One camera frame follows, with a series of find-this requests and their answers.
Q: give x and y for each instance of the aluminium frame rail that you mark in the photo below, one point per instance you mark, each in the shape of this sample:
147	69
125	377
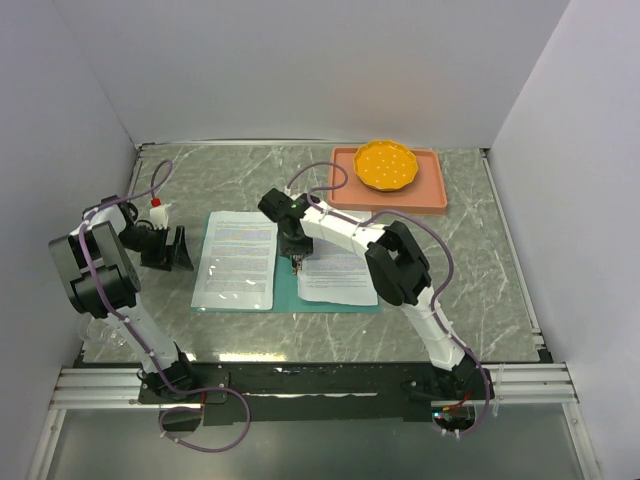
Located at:
112	388

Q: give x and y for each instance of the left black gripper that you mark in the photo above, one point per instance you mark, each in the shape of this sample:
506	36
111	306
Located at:
162	258

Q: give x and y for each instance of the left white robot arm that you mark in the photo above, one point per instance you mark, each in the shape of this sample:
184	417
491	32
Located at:
100	279

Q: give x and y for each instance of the orange dotted plate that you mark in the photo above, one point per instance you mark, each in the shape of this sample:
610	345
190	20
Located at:
385	165

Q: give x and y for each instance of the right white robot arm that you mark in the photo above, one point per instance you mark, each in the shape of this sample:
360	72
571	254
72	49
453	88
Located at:
397	266

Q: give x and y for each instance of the printed paper sheet top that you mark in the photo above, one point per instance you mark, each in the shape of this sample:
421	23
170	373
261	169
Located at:
237	264

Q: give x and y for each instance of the teal file folder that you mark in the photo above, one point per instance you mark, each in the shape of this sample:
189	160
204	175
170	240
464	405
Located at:
285	290

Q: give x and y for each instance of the silver folder clip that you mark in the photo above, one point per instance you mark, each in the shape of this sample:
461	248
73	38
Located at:
296	263

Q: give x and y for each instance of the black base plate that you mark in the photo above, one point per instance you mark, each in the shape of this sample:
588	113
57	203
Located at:
224	406

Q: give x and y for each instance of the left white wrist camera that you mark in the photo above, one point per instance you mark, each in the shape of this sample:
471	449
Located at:
160	213

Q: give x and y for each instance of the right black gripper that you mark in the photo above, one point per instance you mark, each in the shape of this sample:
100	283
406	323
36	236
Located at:
287	248

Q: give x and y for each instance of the pink rectangular tray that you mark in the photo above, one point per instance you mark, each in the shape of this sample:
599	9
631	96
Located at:
426	195

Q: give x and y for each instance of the clear glass cup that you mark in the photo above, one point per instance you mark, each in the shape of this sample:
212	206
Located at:
97	332

